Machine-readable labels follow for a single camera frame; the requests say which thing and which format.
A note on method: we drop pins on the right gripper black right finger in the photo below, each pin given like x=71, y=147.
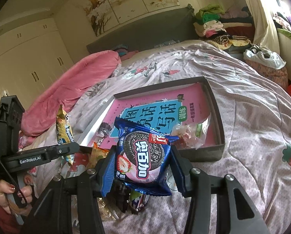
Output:
x=180, y=168

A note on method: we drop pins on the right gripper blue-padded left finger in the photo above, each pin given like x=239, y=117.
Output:
x=106, y=174

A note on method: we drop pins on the clear candy bag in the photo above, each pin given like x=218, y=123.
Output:
x=191, y=136

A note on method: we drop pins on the blue Oreo cookie pack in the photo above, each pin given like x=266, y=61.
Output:
x=142, y=157

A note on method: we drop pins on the Snickers chocolate bar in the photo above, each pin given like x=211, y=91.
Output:
x=138, y=201

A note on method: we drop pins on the long yellow wafer snack pack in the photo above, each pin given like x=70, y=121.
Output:
x=64, y=132

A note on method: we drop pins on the orange long biscuit pack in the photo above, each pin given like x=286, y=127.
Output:
x=97, y=153

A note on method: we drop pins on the clear bag green label snack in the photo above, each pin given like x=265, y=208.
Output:
x=107, y=212

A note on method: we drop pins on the left hand red nails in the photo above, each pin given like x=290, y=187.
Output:
x=6, y=188

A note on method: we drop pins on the pink and blue book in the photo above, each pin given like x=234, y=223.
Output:
x=161, y=110

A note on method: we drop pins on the pink blanket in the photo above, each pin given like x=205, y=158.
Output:
x=66, y=91

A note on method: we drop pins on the cream wardrobe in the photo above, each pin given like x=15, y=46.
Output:
x=32, y=57

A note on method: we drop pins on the white plastic bag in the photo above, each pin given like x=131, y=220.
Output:
x=264, y=56

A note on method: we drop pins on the grey bed headboard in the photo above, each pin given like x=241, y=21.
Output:
x=145, y=33

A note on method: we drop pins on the pile of folded clothes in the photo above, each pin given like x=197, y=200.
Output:
x=232, y=30

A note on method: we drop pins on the blossom wall painting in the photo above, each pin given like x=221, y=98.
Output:
x=106, y=14

